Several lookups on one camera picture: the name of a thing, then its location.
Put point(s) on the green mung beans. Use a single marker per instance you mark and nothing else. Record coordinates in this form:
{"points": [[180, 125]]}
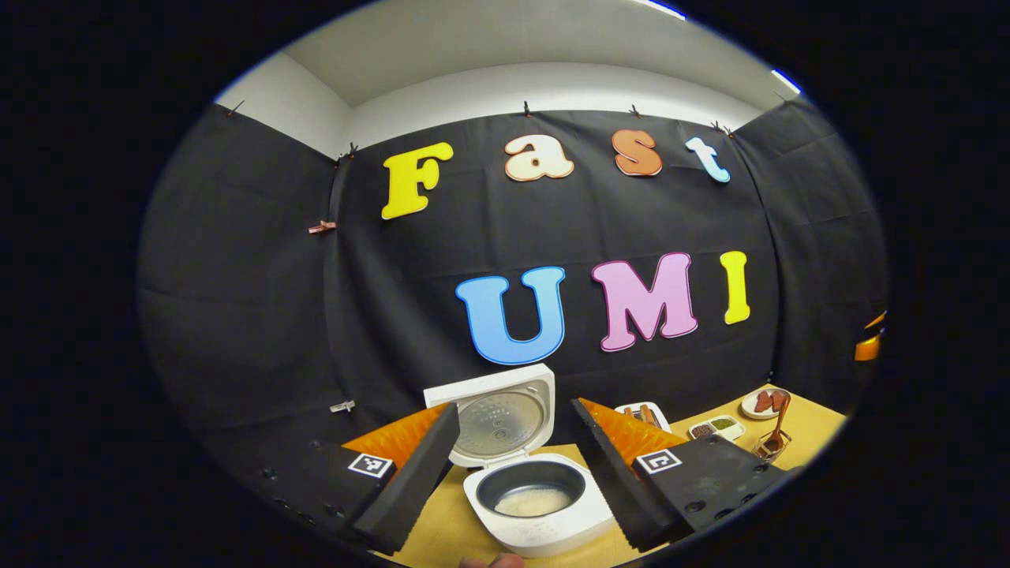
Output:
{"points": [[723, 424]]}

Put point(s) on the metal chopstick holder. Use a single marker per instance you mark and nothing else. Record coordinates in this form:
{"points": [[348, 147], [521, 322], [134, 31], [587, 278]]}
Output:
{"points": [[765, 452]]}

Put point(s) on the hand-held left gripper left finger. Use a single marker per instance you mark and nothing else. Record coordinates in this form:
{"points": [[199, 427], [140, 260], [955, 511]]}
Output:
{"points": [[414, 473]]}

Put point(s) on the dark brown seeds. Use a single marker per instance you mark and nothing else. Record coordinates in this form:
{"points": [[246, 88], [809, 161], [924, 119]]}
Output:
{"points": [[701, 431]]}

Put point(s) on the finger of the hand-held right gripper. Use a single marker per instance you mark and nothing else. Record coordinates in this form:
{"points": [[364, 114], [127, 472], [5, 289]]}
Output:
{"points": [[868, 348], [876, 319]]}

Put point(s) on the red meat slice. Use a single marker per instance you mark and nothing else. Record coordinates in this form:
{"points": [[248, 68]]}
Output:
{"points": [[764, 402], [781, 399]]}

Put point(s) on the white divided dish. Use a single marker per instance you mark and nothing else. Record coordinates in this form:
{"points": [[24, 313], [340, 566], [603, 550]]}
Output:
{"points": [[734, 433]]}

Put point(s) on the white clip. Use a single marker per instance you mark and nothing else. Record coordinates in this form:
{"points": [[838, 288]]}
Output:
{"points": [[342, 406]]}

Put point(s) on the round white plate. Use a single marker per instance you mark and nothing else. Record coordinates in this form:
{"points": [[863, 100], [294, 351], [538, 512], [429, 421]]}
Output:
{"points": [[748, 408]]}

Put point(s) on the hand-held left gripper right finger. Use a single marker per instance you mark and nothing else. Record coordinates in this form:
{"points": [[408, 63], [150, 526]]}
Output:
{"points": [[607, 481]]}

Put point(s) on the white rice cooker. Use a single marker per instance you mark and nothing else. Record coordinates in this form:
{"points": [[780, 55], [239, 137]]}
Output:
{"points": [[544, 538]]}

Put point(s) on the ceiling light strip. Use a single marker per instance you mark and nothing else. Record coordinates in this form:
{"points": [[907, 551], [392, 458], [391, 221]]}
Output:
{"points": [[787, 81], [659, 8]]}

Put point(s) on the brown wooden spoon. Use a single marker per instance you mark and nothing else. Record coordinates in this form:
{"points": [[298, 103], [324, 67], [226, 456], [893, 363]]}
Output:
{"points": [[779, 422]]}

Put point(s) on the white toaster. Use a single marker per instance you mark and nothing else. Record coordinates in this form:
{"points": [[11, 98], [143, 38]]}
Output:
{"points": [[663, 420]]}

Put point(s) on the white rice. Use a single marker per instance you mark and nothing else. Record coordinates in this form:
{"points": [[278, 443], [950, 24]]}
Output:
{"points": [[533, 502]]}

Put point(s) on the pink clip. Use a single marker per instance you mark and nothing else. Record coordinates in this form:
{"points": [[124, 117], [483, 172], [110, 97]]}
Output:
{"points": [[322, 227]]}

